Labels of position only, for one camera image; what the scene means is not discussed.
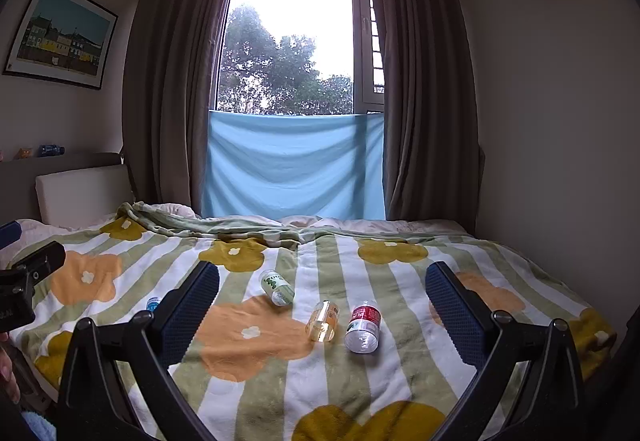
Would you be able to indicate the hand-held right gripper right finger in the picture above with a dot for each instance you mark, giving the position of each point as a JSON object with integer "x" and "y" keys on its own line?
{"x": 452, "y": 316}

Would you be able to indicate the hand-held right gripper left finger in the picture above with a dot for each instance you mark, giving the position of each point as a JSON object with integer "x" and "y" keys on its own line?
{"x": 192, "y": 306}

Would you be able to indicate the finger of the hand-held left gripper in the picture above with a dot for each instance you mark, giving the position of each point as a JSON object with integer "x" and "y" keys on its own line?
{"x": 9, "y": 235}

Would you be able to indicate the clear amber cup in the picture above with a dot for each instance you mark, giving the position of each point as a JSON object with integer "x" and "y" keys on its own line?
{"x": 322, "y": 322}

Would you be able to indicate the person's left hand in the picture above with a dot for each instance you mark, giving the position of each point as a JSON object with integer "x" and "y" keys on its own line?
{"x": 6, "y": 371}

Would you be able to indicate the clear bottle blue label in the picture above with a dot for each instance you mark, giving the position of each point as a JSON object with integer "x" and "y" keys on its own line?
{"x": 152, "y": 304}

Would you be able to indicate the orange figurine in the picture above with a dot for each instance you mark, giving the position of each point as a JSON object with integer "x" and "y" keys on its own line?
{"x": 25, "y": 153}

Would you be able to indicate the white headboard cushion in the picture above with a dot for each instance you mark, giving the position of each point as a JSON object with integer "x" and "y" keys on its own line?
{"x": 82, "y": 193}

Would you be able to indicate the clear bottle green label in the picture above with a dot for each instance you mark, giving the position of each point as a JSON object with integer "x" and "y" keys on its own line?
{"x": 276, "y": 287}

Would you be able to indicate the green blanket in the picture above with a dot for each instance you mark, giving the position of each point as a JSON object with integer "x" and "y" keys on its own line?
{"x": 220, "y": 223}

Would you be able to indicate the clear bottle red label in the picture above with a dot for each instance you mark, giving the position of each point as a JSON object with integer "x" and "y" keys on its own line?
{"x": 363, "y": 327}

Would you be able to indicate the grey headboard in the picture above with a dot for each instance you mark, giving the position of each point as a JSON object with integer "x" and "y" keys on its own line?
{"x": 65, "y": 158}

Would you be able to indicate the pink duvet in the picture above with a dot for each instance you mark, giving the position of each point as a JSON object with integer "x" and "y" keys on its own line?
{"x": 170, "y": 209}

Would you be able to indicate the floral striped blanket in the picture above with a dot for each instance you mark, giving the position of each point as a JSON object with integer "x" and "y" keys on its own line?
{"x": 280, "y": 371}

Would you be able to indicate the light blue cloth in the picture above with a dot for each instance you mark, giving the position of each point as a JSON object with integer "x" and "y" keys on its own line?
{"x": 295, "y": 166}

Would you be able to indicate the framed town picture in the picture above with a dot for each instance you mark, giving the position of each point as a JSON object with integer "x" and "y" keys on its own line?
{"x": 60, "y": 33}

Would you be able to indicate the brown curtain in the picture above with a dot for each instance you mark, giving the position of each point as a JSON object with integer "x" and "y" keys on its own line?
{"x": 170, "y": 86}
{"x": 425, "y": 86}

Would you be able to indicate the white window frame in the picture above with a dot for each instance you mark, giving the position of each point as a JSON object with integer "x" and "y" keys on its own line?
{"x": 362, "y": 36}

